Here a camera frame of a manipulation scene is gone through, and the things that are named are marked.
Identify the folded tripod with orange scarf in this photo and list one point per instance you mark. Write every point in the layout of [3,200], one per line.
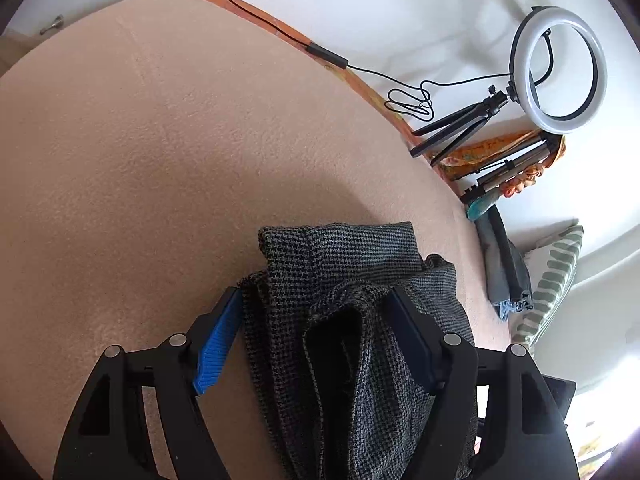
[505,166]

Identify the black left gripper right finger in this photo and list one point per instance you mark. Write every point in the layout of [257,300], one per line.
[447,366]

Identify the grey houndstooth pants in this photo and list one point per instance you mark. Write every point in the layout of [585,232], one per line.
[337,395]

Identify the white ring light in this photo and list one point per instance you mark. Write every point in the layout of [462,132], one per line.
[557,69]

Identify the folded dark grey clothes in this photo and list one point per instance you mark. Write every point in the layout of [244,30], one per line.
[508,285]

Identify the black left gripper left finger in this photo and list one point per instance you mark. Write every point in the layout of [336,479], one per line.
[108,435]

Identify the metal door stopper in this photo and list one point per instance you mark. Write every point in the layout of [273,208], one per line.
[57,24]

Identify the green patterned white pillow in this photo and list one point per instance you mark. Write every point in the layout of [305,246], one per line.
[552,267]

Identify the black mini tripod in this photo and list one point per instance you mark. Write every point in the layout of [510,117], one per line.
[458,127]

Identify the orange floral bed sheet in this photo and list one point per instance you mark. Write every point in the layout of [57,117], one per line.
[334,63]

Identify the peach blanket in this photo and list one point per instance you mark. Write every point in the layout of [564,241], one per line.
[142,149]

